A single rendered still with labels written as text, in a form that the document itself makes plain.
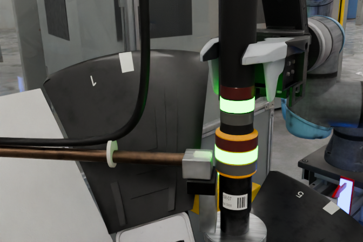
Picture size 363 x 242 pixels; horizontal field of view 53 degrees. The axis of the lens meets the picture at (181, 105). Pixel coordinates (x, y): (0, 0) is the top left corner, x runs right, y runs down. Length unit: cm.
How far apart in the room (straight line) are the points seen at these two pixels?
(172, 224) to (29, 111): 36
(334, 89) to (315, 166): 54
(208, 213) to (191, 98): 15
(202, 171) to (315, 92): 28
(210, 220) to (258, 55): 18
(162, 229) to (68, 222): 24
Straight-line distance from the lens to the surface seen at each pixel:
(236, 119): 35
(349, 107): 60
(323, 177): 115
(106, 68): 50
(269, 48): 34
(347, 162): 112
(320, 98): 60
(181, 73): 49
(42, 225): 62
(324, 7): 93
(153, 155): 39
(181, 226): 42
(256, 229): 43
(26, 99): 70
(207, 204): 40
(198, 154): 38
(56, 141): 43
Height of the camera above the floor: 152
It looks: 17 degrees down
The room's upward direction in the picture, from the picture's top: 2 degrees counter-clockwise
